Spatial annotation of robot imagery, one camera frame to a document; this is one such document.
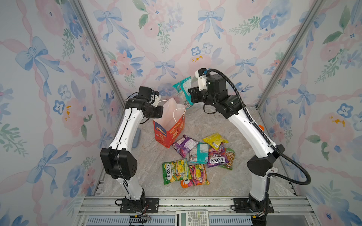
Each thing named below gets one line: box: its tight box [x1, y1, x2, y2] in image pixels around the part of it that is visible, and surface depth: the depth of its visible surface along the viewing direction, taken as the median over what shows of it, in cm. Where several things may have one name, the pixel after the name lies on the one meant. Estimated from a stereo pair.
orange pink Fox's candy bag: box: [180, 164, 210, 189], surface depth 83 cm
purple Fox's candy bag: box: [206, 142, 229, 169], surface depth 90 cm
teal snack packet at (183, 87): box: [172, 76, 194, 109], surface depth 75 cm
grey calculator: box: [174, 209, 210, 226], surface depth 71 cm
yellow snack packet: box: [202, 132, 229, 151], surface depth 94 cm
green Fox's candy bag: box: [162, 158, 190, 186], surface depth 85 cm
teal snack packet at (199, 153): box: [188, 142, 210, 165], surface depth 91 cm
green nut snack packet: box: [217, 147, 236, 171], surface depth 91 cm
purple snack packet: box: [172, 134, 199, 159], surface depth 95 cm
